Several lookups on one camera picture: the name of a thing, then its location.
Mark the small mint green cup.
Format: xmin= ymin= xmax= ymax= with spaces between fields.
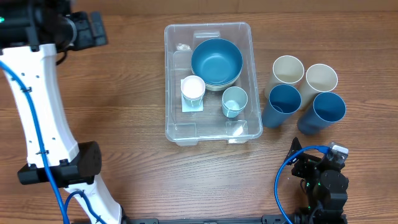
xmin=182 ymin=95 xmax=203 ymax=108

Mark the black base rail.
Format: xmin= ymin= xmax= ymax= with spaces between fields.
xmin=129 ymin=215 xmax=289 ymax=224

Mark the small light blue cup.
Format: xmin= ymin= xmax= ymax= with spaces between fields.
xmin=222 ymin=107 xmax=242 ymax=118

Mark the dark blue bowl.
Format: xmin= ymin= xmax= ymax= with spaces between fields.
xmin=191 ymin=39 xmax=243 ymax=86

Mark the tall blue cup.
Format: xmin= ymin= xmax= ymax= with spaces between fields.
xmin=262 ymin=84 xmax=302 ymax=128
xmin=297 ymin=92 xmax=346 ymax=135

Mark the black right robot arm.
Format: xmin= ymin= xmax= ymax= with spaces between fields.
xmin=285 ymin=138 xmax=349 ymax=224

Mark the clear plastic storage bin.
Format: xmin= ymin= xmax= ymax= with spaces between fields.
xmin=164 ymin=22 xmax=263 ymax=146

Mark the cream bowl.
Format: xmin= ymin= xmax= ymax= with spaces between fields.
xmin=193 ymin=72 xmax=240 ymax=91

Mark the small grey cup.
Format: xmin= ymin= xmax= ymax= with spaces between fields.
xmin=221 ymin=86 xmax=248 ymax=111

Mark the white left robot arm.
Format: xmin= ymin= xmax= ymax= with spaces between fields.
xmin=1 ymin=0 xmax=129 ymax=223

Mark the small pink cup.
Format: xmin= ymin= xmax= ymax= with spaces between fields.
xmin=181 ymin=75 xmax=206 ymax=100

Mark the tall cream cup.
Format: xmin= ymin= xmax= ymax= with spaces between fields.
xmin=264 ymin=55 xmax=305 ymax=98
xmin=298 ymin=63 xmax=338 ymax=110

